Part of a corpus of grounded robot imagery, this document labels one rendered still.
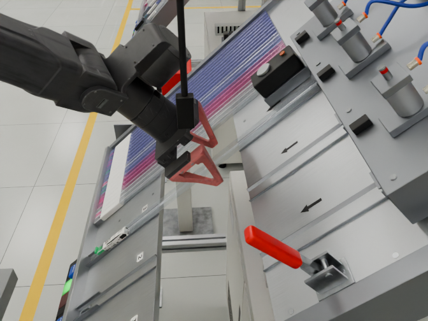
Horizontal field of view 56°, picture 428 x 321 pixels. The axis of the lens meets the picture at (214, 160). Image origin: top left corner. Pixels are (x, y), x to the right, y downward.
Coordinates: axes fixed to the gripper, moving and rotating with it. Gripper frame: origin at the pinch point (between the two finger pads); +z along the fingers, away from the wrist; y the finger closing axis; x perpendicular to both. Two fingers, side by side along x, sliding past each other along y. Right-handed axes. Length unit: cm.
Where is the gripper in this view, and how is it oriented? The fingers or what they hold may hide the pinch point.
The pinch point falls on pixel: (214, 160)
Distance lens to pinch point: 63.0
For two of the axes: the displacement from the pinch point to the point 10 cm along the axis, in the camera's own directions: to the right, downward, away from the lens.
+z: 6.9, 5.4, 4.8
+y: -0.7, -6.1, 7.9
